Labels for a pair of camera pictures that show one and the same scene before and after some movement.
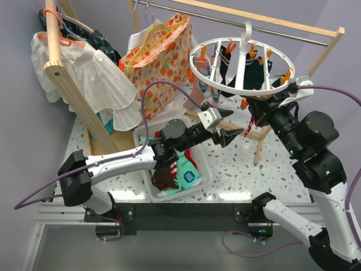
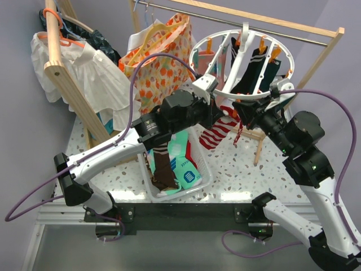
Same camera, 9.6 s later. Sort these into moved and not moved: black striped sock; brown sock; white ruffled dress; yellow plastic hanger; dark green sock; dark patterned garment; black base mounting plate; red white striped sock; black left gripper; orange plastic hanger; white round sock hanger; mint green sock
Moved: white round sock hanger; red white striped sock; black left gripper; black striped sock; dark green sock
Not moved: yellow plastic hanger; white ruffled dress; brown sock; black base mounting plate; dark patterned garment; orange plastic hanger; mint green sock
